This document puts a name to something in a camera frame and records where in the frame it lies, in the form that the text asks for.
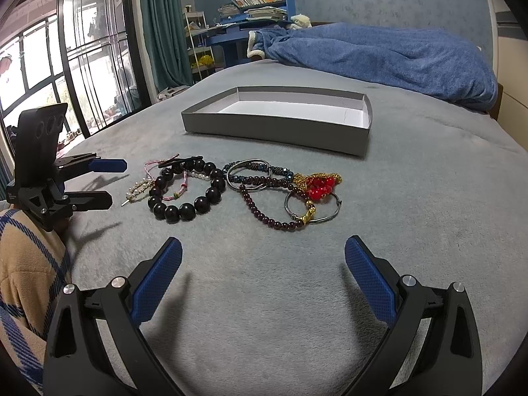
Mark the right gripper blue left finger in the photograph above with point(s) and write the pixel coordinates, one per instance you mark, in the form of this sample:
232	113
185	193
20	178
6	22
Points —
151	278

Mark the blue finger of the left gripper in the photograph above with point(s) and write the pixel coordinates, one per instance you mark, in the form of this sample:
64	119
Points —
100	165
82	201

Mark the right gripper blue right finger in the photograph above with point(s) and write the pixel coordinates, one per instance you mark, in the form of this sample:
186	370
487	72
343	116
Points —
375	286

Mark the straight pearl hair pin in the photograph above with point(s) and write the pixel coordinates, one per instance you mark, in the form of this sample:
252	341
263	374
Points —
177	194

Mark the plaid beige sleeve forearm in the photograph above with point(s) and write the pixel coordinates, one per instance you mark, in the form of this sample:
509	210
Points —
35	267

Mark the grey bed cover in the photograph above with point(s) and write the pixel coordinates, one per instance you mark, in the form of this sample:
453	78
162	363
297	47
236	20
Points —
441	194

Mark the black framed window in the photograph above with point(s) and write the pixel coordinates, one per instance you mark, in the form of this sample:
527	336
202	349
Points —
81	53

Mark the grey shallow cardboard box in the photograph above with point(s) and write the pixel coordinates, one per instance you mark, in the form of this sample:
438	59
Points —
319	118

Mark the teal curtain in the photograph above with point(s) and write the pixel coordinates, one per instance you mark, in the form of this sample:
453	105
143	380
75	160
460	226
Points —
163	31

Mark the blue desk shelf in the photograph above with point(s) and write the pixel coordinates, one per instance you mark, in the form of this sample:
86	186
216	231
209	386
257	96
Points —
231	37

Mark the stack of papers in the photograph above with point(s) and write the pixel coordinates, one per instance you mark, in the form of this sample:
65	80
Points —
257	13

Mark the blue fleece blanket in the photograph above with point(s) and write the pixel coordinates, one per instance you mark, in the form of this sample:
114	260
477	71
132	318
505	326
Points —
432	62

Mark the white plush toy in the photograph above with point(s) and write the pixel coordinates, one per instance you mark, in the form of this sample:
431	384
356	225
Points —
299	22

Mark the beige wardrobe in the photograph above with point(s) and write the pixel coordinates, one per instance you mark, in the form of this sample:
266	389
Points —
509	43

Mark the white wire rack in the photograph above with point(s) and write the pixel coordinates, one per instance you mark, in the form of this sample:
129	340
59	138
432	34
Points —
200	53

